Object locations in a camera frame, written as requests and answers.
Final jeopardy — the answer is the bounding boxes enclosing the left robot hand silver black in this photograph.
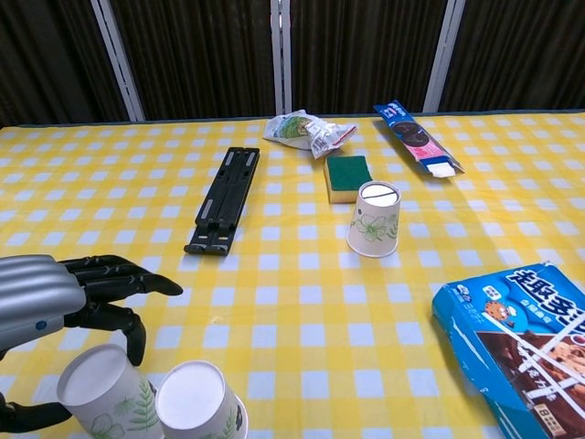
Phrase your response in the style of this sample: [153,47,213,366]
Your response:
[0,254,184,434]

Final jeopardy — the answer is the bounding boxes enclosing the white paper cup green print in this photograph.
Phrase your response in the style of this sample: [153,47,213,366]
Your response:
[56,343,165,439]
[154,360,249,439]

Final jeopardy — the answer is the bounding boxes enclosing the white paper cup black line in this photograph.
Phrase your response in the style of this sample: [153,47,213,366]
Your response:
[346,180,402,259]

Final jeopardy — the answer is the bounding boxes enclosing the black folding stand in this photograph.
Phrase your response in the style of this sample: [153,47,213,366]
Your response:
[183,146,261,256]

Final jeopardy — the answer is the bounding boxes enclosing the yellow checked tablecloth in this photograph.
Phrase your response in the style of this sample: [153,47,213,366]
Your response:
[0,111,585,439]

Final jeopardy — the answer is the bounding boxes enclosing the crumpled snack wrapper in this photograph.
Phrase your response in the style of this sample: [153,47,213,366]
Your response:
[262,109,357,160]

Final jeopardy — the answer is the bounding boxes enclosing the green yellow sponge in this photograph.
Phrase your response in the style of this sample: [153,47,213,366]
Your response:
[323,155,378,205]

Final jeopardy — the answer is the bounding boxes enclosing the long blue cookie box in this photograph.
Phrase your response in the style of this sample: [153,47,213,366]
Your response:
[373,100,466,178]

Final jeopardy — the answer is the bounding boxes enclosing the blue chocolate cookie box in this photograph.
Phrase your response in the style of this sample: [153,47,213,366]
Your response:
[431,261,585,439]

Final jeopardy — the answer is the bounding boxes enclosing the white partition post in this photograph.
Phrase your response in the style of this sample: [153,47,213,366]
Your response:
[90,0,146,123]
[422,0,466,113]
[270,0,293,116]

